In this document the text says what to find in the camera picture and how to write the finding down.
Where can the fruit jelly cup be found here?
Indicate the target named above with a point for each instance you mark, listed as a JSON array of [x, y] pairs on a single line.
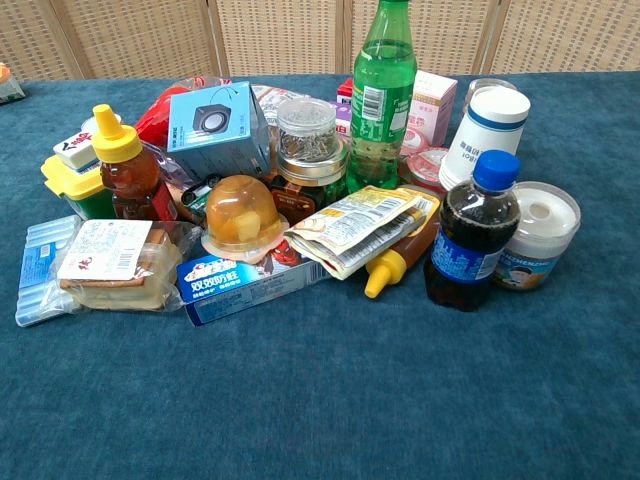
[[242, 217]]

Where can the green yellow lidded container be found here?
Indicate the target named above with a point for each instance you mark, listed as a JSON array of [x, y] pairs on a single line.
[[72, 186]]

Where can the light blue tissue pack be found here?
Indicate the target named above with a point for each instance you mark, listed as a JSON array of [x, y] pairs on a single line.
[[35, 265]]

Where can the bear-shaped honey bottle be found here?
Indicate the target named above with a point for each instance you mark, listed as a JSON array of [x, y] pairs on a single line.
[[127, 170]]

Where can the wicker folding screen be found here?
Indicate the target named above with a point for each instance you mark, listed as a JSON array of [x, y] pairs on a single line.
[[300, 35]]

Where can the honey squeeze bottle yellow nozzle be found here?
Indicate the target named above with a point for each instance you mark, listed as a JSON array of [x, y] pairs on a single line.
[[407, 245]]

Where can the white mahjong tile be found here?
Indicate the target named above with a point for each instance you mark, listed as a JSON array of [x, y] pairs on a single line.
[[75, 146]]

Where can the blue toothpaste box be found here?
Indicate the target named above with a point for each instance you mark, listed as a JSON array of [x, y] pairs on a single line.
[[240, 290]]

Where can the purple and red carton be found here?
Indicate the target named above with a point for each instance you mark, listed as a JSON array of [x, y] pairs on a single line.
[[344, 107]]

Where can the blue speaker box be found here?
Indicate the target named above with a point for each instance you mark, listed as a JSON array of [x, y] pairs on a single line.
[[212, 129]]

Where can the clear glass cup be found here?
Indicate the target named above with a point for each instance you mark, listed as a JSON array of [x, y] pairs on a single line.
[[482, 87]]

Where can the green plastic soda bottle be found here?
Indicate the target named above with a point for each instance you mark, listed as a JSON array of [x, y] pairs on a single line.
[[382, 100]]

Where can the round clear cotton swab tub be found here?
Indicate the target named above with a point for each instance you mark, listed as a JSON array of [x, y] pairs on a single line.
[[537, 240]]

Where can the green toy car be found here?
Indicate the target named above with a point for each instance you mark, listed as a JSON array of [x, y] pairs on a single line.
[[199, 192]]

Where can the orange and green packet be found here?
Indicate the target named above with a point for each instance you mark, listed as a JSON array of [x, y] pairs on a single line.
[[7, 85]]

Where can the clear jar of paper clips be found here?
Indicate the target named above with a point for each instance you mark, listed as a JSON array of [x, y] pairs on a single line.
[[306, 135]]

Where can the yellow printed snack pouch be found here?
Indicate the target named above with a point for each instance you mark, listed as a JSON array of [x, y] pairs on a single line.
[[350, 225]]

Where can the white cup blue stripe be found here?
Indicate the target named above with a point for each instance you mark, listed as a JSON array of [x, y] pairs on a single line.
[[482, 137]]

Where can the red-lidded clear container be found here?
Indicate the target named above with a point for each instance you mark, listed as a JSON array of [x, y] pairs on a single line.
[[425, 167]]

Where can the small cola bottle blue cap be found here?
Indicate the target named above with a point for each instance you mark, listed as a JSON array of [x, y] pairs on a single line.
[[472, 240]]

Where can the dark amber glass jar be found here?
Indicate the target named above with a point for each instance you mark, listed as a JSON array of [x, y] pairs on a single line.
[[295, 197]]

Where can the wrapped sandwich bread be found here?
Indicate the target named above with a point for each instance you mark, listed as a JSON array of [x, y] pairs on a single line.
[[117, 265]]

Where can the red plastic snack bag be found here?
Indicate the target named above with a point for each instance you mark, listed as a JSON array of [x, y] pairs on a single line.
[[152, 117]]

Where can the pink and white carton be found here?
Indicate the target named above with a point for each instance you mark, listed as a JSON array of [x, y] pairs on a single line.
[[434, 102]]

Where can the blue table cloth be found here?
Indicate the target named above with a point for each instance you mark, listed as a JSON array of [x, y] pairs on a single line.
[[320, 380]]

